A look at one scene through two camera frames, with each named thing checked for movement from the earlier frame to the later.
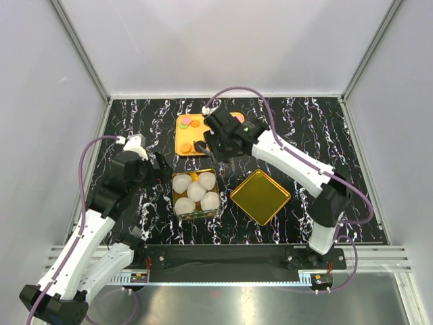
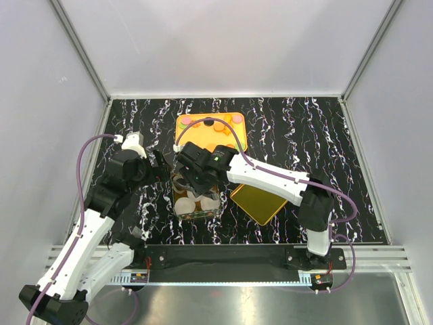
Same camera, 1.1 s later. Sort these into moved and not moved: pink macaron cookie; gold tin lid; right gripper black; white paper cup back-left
Moved: right gripper black
Not moved: white paper cup back-left; pink macaron cookie; gold tin lid
